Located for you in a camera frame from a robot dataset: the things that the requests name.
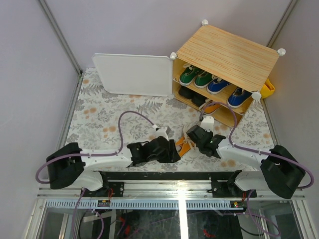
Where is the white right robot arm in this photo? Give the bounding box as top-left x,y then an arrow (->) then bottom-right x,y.
186,125 -> 306,199

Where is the green sneaker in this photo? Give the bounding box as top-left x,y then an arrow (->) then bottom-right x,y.
179,65 -> 203,86
194,71 -> 215,88

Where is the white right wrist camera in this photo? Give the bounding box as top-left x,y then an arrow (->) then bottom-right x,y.
200,116 -> 214,132

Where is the orange sneaker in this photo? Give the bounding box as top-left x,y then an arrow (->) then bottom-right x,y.
199,101 -> 222,115
175,123 -> 200,158

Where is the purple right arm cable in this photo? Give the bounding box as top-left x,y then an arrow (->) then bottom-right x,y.
199,101 -> 315,189

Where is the grey slotted cable duct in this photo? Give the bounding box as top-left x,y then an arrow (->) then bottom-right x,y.
46,199 -> 244,211

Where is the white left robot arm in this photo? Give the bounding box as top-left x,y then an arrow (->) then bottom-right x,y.
46,136 -> 180,197

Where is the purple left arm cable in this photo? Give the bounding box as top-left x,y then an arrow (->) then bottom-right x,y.
35,111 -> 157,239

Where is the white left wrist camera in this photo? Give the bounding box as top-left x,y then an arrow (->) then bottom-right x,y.
152,124 -> 170,140

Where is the black shoe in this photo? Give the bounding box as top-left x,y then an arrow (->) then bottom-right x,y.
178,86 -> 195,99
191,94 -> 206,107

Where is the wooden shoe cabinet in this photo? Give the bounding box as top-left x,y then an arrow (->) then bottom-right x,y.
171,19 -> 286,127

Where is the white cabinet door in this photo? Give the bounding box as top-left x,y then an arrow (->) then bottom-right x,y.
92,53 -> 172,97

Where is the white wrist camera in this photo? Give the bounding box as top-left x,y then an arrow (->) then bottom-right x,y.
152,124 -> 170,140
200,116 -> 214,132

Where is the aluminium rail frame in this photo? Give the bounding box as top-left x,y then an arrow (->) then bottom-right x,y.
37,179 -> 306,203

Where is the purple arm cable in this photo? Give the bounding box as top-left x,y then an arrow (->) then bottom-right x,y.
199,101 -> 315,189
35,111 -> 157,239

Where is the yellow plastic bin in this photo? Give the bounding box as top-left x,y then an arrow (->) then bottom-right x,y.
260,78 -> 275,99

